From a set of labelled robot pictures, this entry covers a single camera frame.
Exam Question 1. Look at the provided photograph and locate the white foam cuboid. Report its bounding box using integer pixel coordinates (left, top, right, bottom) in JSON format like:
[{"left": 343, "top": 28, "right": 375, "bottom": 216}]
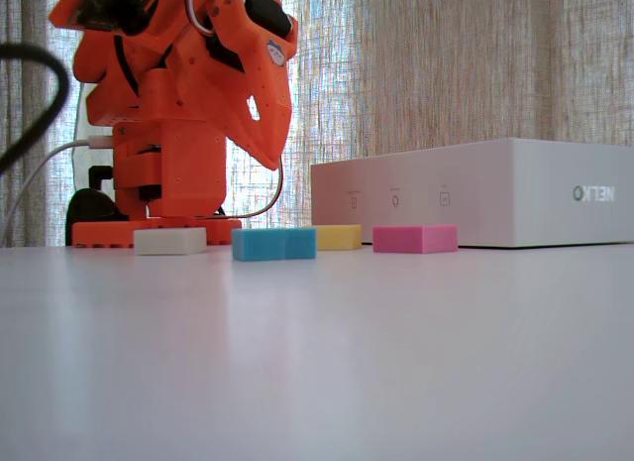
[{"left": 133, "top": 226, "right": 209, "bottom": 257}]

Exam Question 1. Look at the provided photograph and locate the white usb cable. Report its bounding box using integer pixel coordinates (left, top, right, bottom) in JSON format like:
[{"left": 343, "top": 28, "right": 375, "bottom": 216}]
[{"left": 0, "top": 136, "right": 116, "bottom": 248}]

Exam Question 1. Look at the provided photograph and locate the gripper servo wire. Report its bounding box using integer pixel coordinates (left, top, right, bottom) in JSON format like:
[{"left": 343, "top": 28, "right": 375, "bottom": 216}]
[{"left": 184, "top": 0, "right": 220, "bottom": 38}]

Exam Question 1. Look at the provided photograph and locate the yellow foam cuboid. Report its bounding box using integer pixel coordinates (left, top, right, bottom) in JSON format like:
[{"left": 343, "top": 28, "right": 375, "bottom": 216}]
[{"left": 315, "top": 224, "right": 364, "bottom": 252}]

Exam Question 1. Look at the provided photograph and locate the orange gripper with sticker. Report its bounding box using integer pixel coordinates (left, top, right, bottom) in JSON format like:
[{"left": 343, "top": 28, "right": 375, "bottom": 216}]
[{"left": 205, "top": 0, "right": 299, "bottom": 172}]

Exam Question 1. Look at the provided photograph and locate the wrist camera on orange mount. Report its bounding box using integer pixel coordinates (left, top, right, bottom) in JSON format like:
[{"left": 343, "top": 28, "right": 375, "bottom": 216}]
[{"left": 48, "top": 0, "right": 153, "bottom": 37}]

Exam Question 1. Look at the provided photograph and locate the blue foam cuboid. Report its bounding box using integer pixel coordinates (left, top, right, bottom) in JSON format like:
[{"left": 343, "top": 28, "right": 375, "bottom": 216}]
[{"left": 231, "top": 227, "right": 318, "bottom": 262}]

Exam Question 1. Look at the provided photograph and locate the black table clamp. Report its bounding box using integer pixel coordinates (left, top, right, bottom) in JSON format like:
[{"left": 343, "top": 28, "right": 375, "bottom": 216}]
[{"left": 64, "top": 165, "right": 131, "bottom": 247}]

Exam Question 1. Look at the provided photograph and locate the white cardboard box bin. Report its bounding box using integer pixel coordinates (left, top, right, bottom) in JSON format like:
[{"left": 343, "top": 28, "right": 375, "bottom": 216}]
[{"left": 309, "top": 137, "right": 634, "bottom": 250}]

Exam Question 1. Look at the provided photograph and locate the pink foam cuboid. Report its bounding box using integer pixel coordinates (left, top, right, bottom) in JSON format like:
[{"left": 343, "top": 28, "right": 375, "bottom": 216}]
[{"left": 371, "top": 224, "right": 460, "bottom": 255}]

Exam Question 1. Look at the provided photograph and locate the beige woven curtain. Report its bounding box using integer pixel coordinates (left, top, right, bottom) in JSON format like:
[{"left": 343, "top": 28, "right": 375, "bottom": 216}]
[{"left": 0, "top": 0, "right": 634, "bottom": 248}]

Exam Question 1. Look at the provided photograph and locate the thin looping motor wire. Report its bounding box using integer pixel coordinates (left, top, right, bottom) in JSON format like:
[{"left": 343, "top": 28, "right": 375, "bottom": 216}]
[{"left": 217, "top": 156, "right": 286, "bottom": 220}]

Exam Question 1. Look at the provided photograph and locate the thick blurry black cable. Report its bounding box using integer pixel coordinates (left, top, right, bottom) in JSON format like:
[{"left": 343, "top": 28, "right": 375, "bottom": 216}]
[{"left": 0, "top": 43, "right": 71, "bottom": 175}]

